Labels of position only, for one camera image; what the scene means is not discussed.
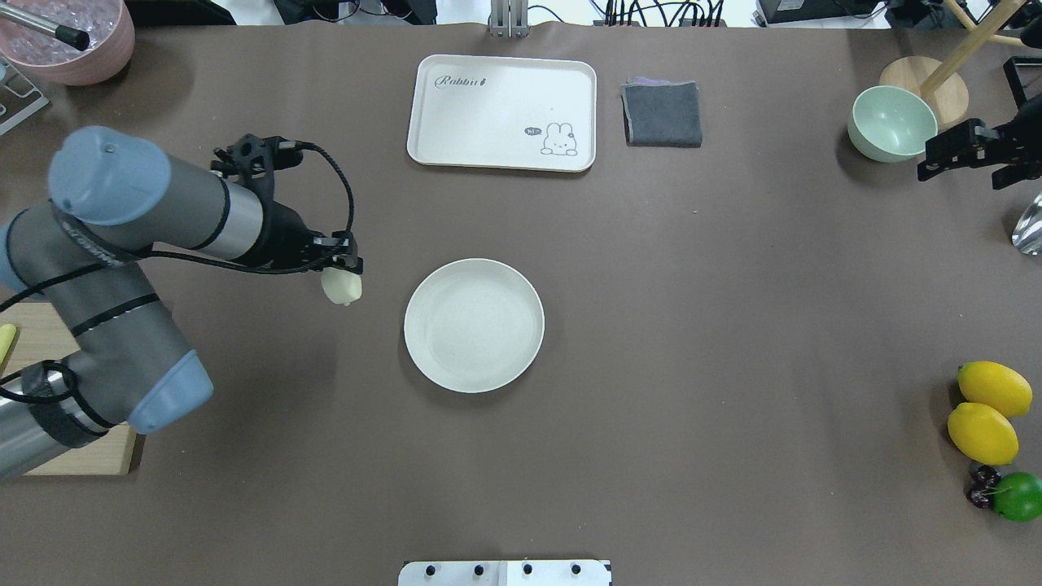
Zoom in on shiny metal object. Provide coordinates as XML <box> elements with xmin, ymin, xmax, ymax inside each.
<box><xmin>1011</xmin><ymin>193</ymin><xmax>1042</xmax><ymax>257</ymax></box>

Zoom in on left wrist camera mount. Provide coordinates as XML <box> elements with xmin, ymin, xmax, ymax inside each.
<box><xmin>210</xmin><ymin>135</ymin><xmax>304</xmax><ymax>203</ymax></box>

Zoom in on yellow lemon near lime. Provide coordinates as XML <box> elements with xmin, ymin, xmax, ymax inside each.
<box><xmin>948</xmin><ymin>402</ymin><xmax>1020</xmax><ymax>466</ymax></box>

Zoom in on purple cloth under grey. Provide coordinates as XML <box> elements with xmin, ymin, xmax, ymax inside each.
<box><xmin>628</xmin><ymin>77</ymin><xmax>674</xmax><ymax>86</ymax></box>

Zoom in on metal clamp post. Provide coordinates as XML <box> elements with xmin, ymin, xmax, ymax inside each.
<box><xmin>488</xmin><ymin>0</ymin><xmax>531</xmax><ymax>38</ymax></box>

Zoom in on bamboo cutting board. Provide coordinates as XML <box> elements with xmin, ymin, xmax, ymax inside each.
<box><xmin>2</xmin><ymin>303</ymin><xmax>142</xmax><ymax>477</ymax></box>

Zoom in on wooden stand with base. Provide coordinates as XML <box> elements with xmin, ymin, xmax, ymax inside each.
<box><xmin>878</xmin><ymin>1</ymin><xmax>1027</xmax><ymax>130</ymax></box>

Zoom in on clear acrylic holder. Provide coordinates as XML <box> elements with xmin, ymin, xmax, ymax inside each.
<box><xmin>1</xmin><ymin>57</ymin><xmax>50</xmax><ymax>136</ymax></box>

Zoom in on pink bowl with ice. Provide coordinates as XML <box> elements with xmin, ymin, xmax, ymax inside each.
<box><xmin>1</xmin><ymin>1</ymin><xmax>135</xmax><ymax>86</ymax></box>

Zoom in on green lime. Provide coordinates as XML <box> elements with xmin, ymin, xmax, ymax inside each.
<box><xmin>993</xmin><ymin>472</ymin><xmax>1041</xmax><ymax>523</ymax></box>

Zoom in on yellow plastic knife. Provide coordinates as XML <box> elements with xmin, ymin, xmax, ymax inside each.
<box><xmin>0</xmin><ymin>323</ymin><xmax>18</xmax><ymax>365</ymax></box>

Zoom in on cream rectangular rabbit tray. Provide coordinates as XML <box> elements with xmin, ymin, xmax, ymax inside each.
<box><xmin>406</xmin><ymin>55</ymin><xmax>597</xmax><ymax>173</ymax></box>

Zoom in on grey folded cloth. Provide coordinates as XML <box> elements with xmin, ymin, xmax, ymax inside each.
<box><xmin>621</xmin><ymin>79</ymin><xmax>703</xmax><ymax>148</ymax></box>

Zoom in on black frame object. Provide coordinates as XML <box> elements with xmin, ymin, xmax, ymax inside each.
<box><xmin>1002</xmin><ymin>55</ymin><xmax>1041</xmax><ymax>119</ymax></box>

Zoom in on yellow lemon outer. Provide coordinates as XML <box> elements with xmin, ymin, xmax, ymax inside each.
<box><xmin>957</xmin><ymin>361</ymin><xmax>1034</xmax><ymax>418</ymax></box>

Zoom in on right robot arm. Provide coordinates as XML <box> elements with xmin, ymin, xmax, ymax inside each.
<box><xmin>917</xmin><ymin>16</ymin><xmax>1041</xmax><ymax>190</ymax></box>

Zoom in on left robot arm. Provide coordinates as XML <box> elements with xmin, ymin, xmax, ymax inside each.
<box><xmin>2</xmin><ymin>126</ymin><xmax>364</xmax><ymax>479</ymax></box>

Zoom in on white steamed bun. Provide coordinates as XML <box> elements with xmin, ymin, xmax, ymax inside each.
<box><xmin>320</xmin><ymin>267</ymin><xmax>362</xmax><ymax>306</ymax></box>

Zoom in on dark purple grapes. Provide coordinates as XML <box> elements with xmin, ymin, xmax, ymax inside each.
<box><xmin>966</xmin><ymin>464</ymin><xmax>1002</xmax><ymax>509</ymax></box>

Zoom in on mint green bowl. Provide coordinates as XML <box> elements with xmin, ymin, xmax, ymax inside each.
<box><xmin>846</xmin><ymin>86</ymin><xmax>940</xmax><ymax>163</ymax></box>

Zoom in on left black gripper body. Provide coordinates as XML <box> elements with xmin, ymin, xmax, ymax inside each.
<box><xmin>244</xmin><ymin>199</ymin><xmax>326</xmax><ymax>274</ymax></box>

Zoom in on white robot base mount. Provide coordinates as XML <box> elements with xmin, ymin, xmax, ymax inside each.
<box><xmin>397</xmin><ymin>559</ymin><xmax>614</xmax><ymax>585</ymax></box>

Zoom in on round cream plate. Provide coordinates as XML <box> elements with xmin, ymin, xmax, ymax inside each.
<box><xmin>403</xmin><ymin>257</ymin><xmax>545</xmax><ymax>394</ymax></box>

